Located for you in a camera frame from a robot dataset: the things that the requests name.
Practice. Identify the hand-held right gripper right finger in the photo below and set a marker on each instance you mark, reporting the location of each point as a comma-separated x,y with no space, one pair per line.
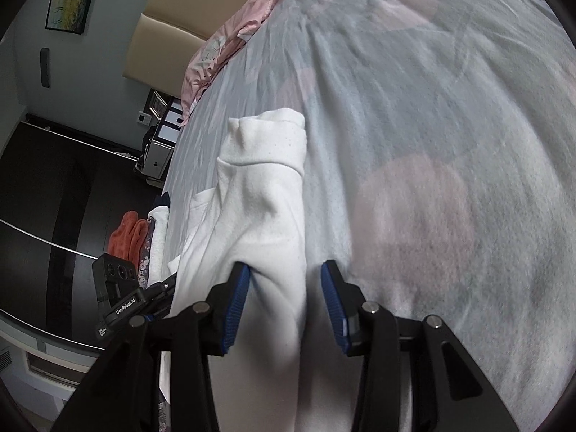
335,310

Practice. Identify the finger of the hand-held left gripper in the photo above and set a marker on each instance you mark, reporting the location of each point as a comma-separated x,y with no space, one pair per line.
162,289

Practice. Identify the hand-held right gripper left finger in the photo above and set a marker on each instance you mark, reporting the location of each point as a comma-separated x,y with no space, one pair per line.
236,310

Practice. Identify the white fleece garment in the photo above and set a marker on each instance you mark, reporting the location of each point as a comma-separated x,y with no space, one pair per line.
261,216

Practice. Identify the dark floral garment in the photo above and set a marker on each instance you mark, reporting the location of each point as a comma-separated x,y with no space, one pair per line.
143,265

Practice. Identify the orange fleece garment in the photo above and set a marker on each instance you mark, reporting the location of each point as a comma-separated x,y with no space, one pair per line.
126,238

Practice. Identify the white knit sweater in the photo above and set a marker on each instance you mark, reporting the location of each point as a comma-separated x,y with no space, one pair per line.
158,243

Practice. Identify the navy garment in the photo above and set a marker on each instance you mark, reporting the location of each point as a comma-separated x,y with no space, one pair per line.
164,200

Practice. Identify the dark sliding wardrobe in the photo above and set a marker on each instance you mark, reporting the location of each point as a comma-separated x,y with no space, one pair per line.
54,189

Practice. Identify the white cabinet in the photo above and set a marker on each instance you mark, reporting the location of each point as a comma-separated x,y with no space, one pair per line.
49,369

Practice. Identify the white drawer nightstand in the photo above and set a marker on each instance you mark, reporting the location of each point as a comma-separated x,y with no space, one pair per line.
159,153

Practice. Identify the bed with grey dotted sheet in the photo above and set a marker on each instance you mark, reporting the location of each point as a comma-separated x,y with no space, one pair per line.
427,121

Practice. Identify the beige padded headboard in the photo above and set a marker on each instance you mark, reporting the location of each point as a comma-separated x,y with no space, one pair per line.
166,54

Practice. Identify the light pink pillow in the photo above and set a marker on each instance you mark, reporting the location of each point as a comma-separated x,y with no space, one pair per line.
211,58

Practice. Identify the white wall thermostat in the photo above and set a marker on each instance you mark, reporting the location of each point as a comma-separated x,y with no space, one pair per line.
145,118

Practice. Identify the gold picture frame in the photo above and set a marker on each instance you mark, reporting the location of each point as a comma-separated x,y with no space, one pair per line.
157,103

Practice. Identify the black wall panel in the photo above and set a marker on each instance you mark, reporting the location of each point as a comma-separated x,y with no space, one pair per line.
45,67

